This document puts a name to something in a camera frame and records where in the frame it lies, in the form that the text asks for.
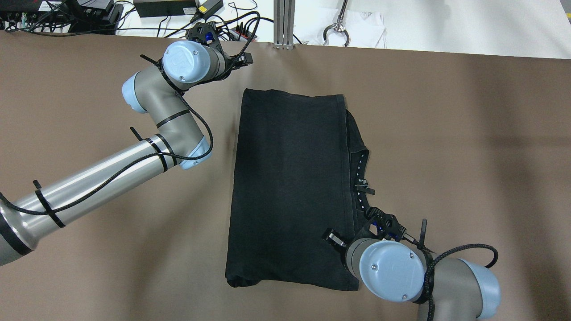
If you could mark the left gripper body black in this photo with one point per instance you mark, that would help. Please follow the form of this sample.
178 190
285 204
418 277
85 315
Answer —
245 58

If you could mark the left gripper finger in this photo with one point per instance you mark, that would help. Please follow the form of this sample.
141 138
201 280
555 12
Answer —
242 60

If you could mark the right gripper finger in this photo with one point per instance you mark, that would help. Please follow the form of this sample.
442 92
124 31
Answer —
334 239

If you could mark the black printed t-shirt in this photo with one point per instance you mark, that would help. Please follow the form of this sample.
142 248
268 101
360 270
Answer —
299 171

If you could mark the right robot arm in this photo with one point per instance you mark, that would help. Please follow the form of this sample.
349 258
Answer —
456 285

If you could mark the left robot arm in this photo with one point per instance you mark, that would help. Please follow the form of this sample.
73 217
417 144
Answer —
157 91

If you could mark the red black power strip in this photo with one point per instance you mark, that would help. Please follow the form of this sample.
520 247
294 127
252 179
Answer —
236 34

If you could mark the black power adapter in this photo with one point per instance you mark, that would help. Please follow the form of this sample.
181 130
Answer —
206 10

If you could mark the metal hook tool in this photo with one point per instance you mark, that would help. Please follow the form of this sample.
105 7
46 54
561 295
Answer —
338 26

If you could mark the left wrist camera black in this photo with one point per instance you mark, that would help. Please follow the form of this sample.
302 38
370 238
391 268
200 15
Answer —
206 34

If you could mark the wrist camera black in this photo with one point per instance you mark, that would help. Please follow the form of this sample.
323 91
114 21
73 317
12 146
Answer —
206 34
388 226

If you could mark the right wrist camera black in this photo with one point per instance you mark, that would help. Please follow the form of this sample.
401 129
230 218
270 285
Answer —
388 226

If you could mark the aluminium frame post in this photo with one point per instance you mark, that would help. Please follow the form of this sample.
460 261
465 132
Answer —
283 24

